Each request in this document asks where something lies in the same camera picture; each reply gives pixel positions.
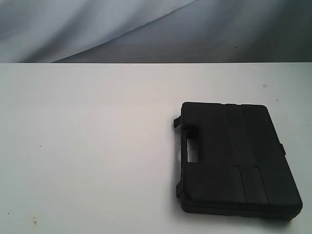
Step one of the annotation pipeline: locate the black plastic tool case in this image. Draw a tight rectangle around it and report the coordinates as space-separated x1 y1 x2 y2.
174 102 303 220

